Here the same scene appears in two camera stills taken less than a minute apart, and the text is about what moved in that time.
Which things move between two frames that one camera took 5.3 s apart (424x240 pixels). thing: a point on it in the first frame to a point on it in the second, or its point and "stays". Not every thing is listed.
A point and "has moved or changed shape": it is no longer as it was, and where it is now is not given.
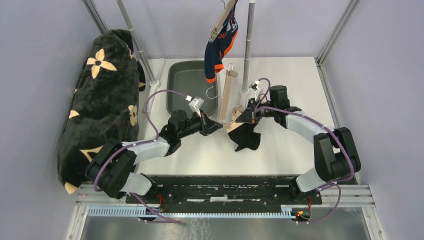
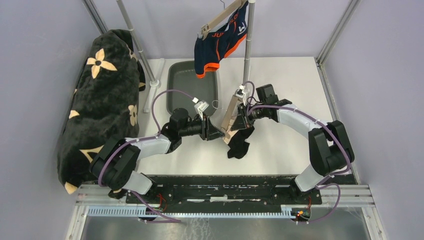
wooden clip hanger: [225, 96] to [227, 133]
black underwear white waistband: [243, 134] has moved or changed shape
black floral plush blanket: [105, 106] stays
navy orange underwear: [215, 50] has moved or changed shape
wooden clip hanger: [228, 11] has moved or changed shape
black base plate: [228, 190] stays
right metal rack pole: [249, 42] stays
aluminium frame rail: [333, 38] stays
